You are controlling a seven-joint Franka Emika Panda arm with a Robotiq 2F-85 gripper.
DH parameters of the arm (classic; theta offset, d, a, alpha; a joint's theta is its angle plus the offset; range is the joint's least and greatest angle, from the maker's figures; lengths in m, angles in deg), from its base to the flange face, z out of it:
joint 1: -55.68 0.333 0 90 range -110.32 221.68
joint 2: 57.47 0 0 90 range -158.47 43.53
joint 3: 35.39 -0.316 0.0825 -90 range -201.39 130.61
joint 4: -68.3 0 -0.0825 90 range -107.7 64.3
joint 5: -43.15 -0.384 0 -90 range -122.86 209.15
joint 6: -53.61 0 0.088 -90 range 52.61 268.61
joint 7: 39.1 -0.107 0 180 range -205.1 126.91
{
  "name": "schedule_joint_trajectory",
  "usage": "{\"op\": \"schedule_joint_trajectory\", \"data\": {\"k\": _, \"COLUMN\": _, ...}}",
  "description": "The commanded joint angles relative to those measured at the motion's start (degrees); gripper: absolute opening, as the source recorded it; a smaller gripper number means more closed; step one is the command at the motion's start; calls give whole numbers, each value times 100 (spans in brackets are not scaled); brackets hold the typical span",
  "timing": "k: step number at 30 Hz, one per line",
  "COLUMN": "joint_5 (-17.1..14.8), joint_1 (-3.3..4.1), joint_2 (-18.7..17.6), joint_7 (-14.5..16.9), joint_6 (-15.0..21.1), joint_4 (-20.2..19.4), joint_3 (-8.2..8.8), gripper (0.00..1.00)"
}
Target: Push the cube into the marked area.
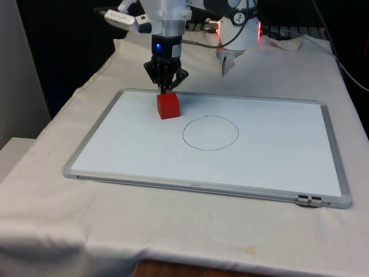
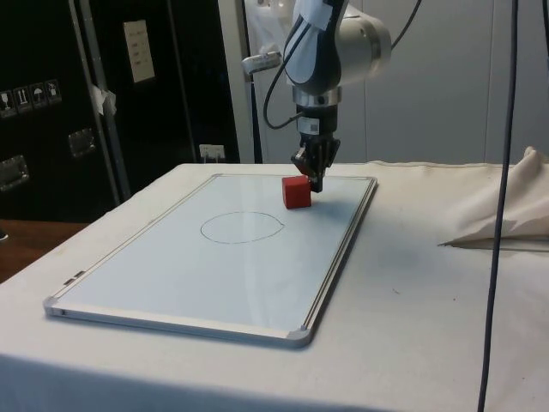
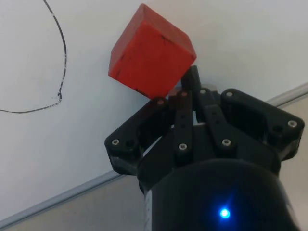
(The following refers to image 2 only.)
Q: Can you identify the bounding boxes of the black cable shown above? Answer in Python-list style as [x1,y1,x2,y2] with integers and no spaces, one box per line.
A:
[262,16,308,130]
[390,0,424,48]
[477,0,518,412]

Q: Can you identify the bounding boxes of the black cabinet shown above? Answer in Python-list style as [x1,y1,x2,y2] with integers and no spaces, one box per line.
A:
[0,0,242,224]

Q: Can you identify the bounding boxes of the white socket box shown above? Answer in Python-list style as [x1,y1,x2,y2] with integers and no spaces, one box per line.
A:
[198,143,226,164]

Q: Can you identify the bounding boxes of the whiteboard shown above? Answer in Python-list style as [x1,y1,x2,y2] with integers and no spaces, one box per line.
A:
[42,173,379,351]

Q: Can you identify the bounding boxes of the pale locker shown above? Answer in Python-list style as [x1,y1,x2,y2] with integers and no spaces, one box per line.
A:
[217,0,367,165]

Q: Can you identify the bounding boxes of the red cube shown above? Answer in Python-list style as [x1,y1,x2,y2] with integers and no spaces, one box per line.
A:
[281,174,313,211]

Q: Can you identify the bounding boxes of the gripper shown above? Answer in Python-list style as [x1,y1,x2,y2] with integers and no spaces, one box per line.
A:
[291,104,342,195]

